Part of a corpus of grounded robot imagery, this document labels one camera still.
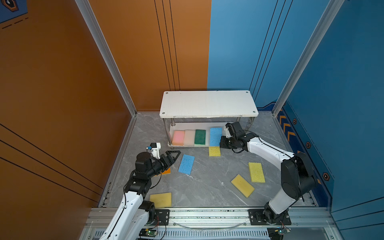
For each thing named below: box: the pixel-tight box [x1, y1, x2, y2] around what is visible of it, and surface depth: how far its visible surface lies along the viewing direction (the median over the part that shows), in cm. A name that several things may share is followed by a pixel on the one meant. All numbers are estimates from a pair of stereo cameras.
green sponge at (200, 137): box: [194, 129, 206, 145], surface depth 97 cm
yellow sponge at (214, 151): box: [208, 146, 221, 157], surface depth 98 cm
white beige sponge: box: [183, 129, 196, 147], surface depth 96 cm
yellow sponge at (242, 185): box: [230, 174, 255, 199], surface depth 84 cm
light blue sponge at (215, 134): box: [209, 127, 223, 147], surface depth 94 cm
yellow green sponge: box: [248, 162, 266, 183], surface depth 89 cm
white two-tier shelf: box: [159, 90, 259, 147], surface depth 83 cm
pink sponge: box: [172, 130, 185, 146], surface depth 96 cm
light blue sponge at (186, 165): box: [178, 154, 195, 175], surface depth 93 cm
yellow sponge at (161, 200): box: [149, 192, 172, 208], surface depth 79 cm
